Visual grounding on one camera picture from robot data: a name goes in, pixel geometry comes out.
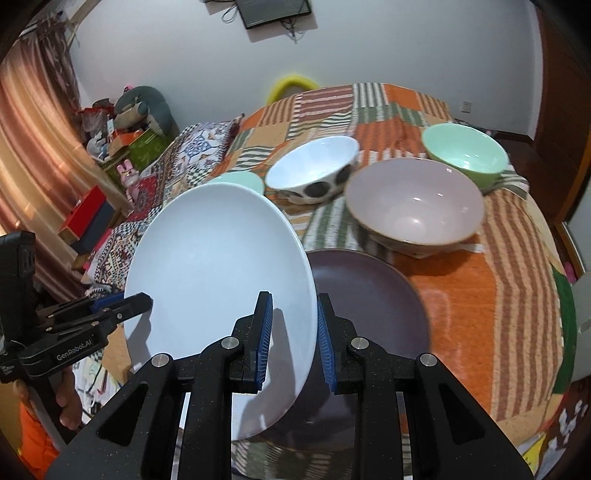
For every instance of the red bag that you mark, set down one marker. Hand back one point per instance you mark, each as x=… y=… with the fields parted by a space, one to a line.
x=99 y=110

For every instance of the floral patterned pillow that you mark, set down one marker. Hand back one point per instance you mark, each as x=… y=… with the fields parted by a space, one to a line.
x=207 y=138

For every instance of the wall socket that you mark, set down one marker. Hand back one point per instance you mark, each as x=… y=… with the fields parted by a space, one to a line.
x=467 y=106

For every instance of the cartoon printed cloth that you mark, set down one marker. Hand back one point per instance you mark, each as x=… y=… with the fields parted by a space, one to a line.
x=558 y=434

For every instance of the pink bunny toy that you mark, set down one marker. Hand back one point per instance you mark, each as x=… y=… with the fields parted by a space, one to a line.
x=129 y=177

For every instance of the dark purple plate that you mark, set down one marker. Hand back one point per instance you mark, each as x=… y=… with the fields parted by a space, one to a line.
x=369 y=295

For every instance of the grey stuffed toy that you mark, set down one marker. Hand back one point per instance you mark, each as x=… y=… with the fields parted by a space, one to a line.
x=147 y=104

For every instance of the large light green bowl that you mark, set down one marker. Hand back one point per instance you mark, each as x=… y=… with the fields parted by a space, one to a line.
x=461 y=147

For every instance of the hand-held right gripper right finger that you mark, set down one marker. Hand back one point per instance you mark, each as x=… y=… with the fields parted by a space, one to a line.
x=325 y=353

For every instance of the wall monitor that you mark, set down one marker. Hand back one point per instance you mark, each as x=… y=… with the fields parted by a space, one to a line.
x=272 y=11

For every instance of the orange striped patchwork blanket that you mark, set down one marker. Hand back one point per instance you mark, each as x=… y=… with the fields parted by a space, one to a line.
x=461 y=286

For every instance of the wooden door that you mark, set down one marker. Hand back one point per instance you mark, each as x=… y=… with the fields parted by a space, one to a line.
x=568 y=115

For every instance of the brown curtain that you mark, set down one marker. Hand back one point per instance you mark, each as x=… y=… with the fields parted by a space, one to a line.
x=37 y=115

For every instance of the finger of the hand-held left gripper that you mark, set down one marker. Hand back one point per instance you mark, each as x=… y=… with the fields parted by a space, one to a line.
x=87 y=324
x=129 y=304

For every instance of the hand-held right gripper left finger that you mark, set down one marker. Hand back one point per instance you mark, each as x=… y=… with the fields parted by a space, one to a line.
x=263 y=344

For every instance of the person's left hand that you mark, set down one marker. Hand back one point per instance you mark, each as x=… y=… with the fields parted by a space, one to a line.
x=70 y=406

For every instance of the geometric patterned quilt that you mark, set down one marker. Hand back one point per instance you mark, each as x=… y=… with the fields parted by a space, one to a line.
x=134 y=230

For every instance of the white bowl with black dots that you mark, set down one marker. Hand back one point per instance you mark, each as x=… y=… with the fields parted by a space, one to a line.
x=309 y=161

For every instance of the red box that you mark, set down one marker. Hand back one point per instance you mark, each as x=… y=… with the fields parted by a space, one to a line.
x=85 y=207

